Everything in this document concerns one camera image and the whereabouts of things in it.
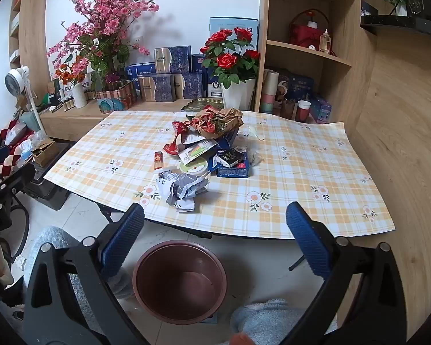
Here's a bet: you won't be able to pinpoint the red cup with white rim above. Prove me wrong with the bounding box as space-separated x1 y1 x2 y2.
295 100 311 123

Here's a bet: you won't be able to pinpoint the red and white checked cloth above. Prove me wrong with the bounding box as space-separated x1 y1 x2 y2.
0 117 33 187

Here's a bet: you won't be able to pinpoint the blue red-label carton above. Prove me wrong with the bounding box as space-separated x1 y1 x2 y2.
215 158 250 178

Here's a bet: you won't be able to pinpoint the white leaflet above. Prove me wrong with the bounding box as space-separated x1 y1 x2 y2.
178 138 219 162

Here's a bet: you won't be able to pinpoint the open cardboard box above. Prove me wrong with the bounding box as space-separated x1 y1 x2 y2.
30 140 56 168

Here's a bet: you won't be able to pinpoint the orange artificial flowers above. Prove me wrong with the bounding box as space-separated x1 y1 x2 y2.
54 63 86 86

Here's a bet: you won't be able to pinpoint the person's leg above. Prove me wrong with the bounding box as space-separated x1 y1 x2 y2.
27 225 137 345
232 298 338 345

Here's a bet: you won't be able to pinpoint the purple blue box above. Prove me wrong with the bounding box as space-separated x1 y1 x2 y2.
309 95 333 124

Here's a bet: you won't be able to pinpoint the dark blue paper bag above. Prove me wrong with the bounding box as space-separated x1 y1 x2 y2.
206 129 239 173

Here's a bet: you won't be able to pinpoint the brown cup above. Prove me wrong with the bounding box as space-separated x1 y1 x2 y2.
280 99 296 119

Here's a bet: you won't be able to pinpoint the gold and blue gift box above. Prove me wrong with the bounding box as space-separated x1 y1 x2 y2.
138 74 176 102
172 73 203 99
154 45 192 74

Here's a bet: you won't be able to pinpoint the flat blue box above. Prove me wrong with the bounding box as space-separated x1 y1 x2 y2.
125 63 155 80

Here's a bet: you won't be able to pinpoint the dark counter shelf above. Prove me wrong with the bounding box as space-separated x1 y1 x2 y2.
359 2 431 44

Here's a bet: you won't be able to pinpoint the white standing fan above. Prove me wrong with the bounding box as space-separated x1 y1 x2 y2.
4 65 42 132

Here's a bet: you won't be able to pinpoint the dark blue picture box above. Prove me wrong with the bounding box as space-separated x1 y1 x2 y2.
278 72 314 101

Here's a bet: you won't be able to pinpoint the red basket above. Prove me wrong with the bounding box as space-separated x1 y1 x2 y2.
288 10 333 49

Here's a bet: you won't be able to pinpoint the crumpled brown paper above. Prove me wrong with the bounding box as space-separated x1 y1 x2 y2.
192 106 245 139

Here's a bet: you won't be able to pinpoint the gold tray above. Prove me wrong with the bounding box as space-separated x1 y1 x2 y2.
181 98 224 113

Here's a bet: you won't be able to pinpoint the red rose artificial plant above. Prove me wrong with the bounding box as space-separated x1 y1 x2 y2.
200 27 261 90

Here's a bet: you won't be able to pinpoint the white ribbed vase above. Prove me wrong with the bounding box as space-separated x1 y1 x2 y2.
72 82 88 109

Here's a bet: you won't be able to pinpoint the black storage crate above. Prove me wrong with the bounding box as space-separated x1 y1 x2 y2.
25 142 72 211

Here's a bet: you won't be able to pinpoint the wooden shelf unit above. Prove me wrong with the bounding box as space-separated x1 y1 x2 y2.
255 0 378 126

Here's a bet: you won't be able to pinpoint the red foil ribbon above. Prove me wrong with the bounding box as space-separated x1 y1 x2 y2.
163 120 202 156

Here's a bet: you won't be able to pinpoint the person's left leg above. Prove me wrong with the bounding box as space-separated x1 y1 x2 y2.
27 225 137 345

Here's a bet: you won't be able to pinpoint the crumpled white paper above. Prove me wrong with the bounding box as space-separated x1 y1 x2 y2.
157 170 209 211

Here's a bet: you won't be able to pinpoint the plaid floral tablecloth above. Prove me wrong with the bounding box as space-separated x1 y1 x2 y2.
43 110 396 239

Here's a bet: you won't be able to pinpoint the black cigarette box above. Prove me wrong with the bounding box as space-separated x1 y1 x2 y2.
215 149 247 168

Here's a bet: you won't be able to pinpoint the white plastic spoon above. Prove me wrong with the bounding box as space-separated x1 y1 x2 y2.
245 124 265 141

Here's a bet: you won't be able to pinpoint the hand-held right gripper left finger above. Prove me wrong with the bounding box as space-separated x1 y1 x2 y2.
23 203 146 345

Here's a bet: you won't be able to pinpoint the row of small brown bottles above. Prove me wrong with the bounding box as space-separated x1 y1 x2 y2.
55 95 76 112

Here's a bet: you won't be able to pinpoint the person's right leg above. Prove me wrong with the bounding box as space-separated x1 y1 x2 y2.
232 298 338 345

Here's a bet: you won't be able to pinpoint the stack of pastel cups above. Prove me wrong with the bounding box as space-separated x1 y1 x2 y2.
260 70 280 114

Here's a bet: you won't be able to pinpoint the round lidded cup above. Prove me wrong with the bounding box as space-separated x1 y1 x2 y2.
176 158 212 178

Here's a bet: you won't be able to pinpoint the brown plastic bin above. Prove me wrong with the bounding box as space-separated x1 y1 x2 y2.
132 240 228 324

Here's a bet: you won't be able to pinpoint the pink blossom artificial plant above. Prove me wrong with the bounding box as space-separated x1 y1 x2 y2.
47 0 160 92

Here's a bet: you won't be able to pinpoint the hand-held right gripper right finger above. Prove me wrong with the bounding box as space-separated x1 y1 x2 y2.
285 201 406 345

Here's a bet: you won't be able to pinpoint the small glass bottle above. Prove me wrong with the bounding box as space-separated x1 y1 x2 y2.
319 29 332 53

